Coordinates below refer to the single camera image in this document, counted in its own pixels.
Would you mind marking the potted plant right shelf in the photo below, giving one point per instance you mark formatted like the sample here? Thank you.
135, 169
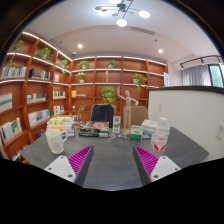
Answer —
139, 81

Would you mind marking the green and white standing card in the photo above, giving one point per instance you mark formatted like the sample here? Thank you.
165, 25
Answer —
116, 124

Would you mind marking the tan chair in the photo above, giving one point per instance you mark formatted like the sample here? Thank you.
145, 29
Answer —
138, 114

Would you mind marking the white partition counter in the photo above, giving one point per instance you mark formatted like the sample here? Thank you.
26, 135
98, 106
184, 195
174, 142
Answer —
196, 111

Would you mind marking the stack of colourful books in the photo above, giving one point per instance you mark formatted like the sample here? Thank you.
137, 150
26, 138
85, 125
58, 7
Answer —
62, 123

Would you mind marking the wooden artist mannequin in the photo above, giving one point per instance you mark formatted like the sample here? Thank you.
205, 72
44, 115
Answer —
127, 110

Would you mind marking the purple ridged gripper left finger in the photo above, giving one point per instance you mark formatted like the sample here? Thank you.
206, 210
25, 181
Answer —
73, 168

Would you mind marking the clear plastic water bottle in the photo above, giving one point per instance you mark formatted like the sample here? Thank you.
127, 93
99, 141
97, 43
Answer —
160, 136

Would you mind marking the white tissue pack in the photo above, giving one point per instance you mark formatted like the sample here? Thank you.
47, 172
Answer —
149, 125

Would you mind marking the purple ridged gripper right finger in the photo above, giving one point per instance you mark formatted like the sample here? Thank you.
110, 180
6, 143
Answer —
151, 167

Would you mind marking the white curtain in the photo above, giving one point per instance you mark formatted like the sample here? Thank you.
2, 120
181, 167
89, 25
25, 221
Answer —
196, 76

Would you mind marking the orange wooden bookshelf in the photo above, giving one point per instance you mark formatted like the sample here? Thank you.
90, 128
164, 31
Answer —
37, 81

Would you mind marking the potted green plant centre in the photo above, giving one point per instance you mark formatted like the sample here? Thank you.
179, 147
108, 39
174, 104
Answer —
108, 95

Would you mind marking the dark book with orange disc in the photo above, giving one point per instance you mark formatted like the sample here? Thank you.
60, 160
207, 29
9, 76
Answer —
94, 129

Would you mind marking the green and white box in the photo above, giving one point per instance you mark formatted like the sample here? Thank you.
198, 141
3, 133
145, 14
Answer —
136, 132

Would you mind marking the dark office chair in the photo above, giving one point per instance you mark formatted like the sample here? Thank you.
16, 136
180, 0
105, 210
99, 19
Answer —
103, 113

